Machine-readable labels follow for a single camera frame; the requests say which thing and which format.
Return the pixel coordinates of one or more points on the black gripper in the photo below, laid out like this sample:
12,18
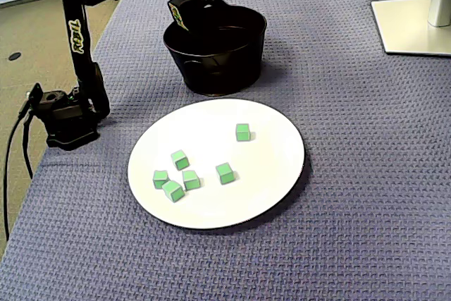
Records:
206,8

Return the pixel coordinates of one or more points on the green cube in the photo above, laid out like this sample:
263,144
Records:
159,178
242,133
225,174
173,192
180,161
191,181

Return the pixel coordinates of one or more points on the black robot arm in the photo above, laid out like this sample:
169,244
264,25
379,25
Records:
75,40

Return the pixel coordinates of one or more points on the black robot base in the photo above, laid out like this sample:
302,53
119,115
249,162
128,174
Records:
67,121

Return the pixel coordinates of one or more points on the white round plate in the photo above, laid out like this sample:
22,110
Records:
246,191

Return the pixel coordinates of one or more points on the black metal bucket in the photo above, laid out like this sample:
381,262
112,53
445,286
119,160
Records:
218,72

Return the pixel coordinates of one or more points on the black round floor cover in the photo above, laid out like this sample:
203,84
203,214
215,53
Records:
15,56

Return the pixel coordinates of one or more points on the white monitor stand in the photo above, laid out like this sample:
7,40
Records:
405,26

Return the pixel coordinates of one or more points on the blue woven mat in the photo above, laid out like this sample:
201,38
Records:
352,174

